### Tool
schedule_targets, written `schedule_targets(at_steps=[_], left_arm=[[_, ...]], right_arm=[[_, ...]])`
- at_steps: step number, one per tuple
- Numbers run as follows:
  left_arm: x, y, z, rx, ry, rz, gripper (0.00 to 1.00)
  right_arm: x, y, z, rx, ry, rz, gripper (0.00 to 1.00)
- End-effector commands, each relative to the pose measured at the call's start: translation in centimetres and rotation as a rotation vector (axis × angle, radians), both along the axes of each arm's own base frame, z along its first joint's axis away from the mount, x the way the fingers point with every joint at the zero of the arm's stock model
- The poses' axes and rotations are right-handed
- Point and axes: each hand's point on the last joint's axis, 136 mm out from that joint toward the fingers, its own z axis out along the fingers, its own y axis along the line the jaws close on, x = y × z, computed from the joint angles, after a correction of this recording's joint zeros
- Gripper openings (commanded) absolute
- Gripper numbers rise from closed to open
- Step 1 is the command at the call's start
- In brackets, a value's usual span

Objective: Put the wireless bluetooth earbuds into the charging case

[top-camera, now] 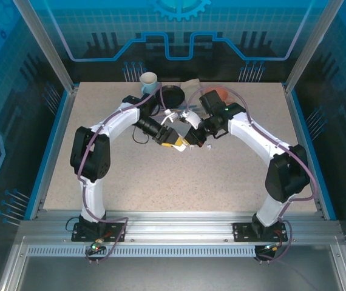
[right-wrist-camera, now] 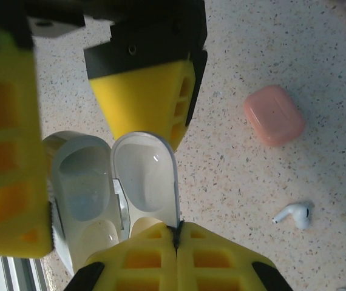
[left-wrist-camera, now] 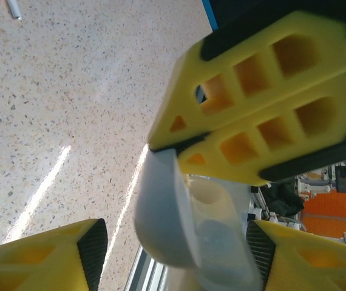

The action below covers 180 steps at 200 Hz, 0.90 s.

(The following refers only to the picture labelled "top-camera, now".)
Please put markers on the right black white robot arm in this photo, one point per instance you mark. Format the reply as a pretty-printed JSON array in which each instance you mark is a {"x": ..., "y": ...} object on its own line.
[{"x": 285, "y": 175}]

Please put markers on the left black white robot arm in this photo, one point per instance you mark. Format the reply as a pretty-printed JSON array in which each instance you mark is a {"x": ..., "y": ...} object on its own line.
[{"x": 91, "y": 157}]

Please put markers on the lavender placemat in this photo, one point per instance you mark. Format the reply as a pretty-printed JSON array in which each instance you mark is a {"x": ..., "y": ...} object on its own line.
[{"x": 158, "y": 117}]

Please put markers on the black round plate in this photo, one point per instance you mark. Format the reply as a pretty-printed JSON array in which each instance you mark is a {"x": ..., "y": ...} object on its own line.
[{"x": 174, "y": 95}]

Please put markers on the beige folded cloth napkin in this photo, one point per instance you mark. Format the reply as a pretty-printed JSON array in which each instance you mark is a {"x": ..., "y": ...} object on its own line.
[{"x": 189, "y": 86}]

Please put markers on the light blue mug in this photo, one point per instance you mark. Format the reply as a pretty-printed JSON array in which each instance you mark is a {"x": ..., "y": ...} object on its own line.
[{"x": 148, "y": 80}]

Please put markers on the blue table side trim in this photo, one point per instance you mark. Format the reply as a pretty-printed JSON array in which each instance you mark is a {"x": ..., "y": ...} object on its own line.
[
  {"x": 307, "y": 136},
  {"x": 46, "y": 157}
]

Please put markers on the small green LED connector board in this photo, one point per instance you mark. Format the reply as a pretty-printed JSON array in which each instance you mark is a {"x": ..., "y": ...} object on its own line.
[
  {"x": 95, "y": 247},
  {"x": 271, "y": 248}
]

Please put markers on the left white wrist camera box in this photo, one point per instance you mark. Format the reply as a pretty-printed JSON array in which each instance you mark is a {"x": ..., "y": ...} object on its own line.
[{"x": 168, "y": 116}]

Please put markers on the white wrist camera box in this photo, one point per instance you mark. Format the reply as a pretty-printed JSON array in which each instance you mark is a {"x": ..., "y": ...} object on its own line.
[
  {"x": 168, "y": 116},
  {"x": 192, "y": 118}
]

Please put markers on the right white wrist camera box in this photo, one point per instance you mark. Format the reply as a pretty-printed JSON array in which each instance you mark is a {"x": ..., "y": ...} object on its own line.
[{"x": 192, "y": 118}]

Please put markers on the aluminium mounting rail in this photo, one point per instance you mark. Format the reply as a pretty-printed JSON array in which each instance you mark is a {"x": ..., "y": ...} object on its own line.
[{"x": 176, "y": 227}]

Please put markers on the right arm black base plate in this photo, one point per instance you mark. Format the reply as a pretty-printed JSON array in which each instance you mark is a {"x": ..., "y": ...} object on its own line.
[{"x": 241, "y": 232}]

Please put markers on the aluminium frame post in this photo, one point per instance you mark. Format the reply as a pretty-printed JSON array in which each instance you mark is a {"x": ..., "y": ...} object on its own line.
[
  {"x": 45, "y": 45},
  {"x": 312, "y": 45}
]

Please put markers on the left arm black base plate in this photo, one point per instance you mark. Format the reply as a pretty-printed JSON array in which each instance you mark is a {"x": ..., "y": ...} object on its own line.
[{"x": 79, "y": 236}]

